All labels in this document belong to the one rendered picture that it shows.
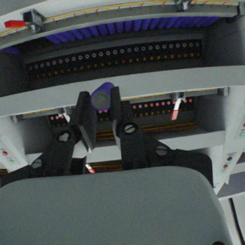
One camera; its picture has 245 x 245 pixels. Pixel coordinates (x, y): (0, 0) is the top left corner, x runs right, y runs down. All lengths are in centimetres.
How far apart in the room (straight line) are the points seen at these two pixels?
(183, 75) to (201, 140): 21
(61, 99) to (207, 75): 32
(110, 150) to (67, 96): 19
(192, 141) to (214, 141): 7
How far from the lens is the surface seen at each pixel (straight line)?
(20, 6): 31
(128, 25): 36
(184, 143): 42
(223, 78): 37
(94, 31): 37
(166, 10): 33
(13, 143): 47
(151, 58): 44
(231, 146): 52
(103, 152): 40
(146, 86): 29
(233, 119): 45
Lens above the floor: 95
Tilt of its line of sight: 35 degrees up
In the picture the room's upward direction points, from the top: 172 degrees clockwise
